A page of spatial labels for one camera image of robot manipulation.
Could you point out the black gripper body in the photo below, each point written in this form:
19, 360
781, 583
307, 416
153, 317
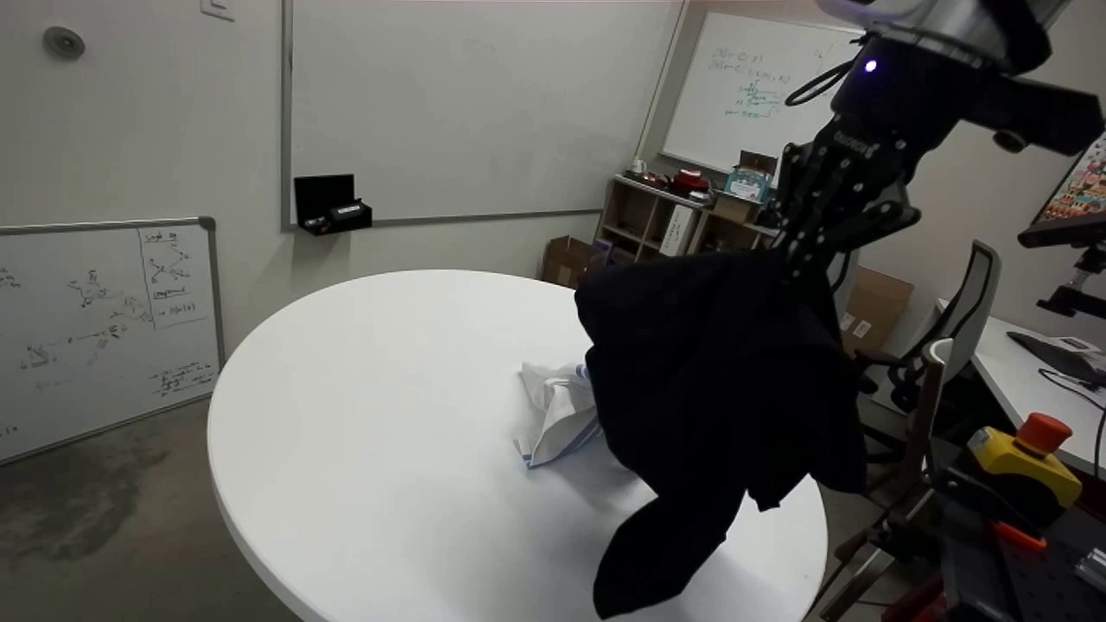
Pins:
846, 179

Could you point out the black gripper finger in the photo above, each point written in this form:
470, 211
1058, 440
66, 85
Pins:
883, 231
809, 247

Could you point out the black shirt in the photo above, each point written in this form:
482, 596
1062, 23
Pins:
714, 380

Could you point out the large cardboard box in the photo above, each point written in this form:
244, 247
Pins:
876, 312

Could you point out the teal box on shelf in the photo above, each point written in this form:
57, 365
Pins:
751, 184

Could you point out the red item on shelf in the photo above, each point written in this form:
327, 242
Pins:
692, 182

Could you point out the computer monitor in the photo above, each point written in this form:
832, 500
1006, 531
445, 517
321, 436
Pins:
1076, 196

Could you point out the white desk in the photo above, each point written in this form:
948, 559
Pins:
1024, 386

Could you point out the small cardboard box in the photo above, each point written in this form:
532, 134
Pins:
566, 259

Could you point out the orange emergency stop button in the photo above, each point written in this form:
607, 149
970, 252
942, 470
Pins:
1021, 462

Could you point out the white towel with blue stripes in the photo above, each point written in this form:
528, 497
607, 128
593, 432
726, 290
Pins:
553, 416

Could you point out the aluminium extrusion bar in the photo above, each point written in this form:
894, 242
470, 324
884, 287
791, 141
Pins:
865, 553

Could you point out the black marker holder box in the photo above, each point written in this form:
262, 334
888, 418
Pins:
329, 208

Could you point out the low whiteboard with writing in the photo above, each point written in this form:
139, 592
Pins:
91, 334

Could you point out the wall whiteboard with green writing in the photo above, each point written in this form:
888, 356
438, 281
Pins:
736, 90

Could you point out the large blank wall whiteboard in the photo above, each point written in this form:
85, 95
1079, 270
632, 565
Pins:
462, 104

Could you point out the round grey wall device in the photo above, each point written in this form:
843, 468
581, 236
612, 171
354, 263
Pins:
64, 42

